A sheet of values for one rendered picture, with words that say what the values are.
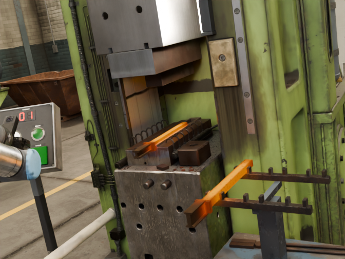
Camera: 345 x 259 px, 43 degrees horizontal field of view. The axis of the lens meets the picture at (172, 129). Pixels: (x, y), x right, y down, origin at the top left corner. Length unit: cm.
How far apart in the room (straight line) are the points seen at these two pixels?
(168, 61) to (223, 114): 29
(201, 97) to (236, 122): 45
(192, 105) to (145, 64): 55
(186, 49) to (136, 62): 29
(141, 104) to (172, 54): 36
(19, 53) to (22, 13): 95
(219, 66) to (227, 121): 21
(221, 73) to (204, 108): 49
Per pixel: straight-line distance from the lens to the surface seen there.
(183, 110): 215
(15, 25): 1115
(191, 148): 164
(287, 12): 195
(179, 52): 179
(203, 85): 207
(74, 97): 826
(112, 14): 168
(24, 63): 1115
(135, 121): 195
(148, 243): 183
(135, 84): 197
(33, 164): 134
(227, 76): 163
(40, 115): 191
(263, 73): 161
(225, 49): 162
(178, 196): 165
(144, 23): 161
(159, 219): 174
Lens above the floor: 144
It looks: 13 degrees down
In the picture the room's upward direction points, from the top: 9 degrees counter-clockwise
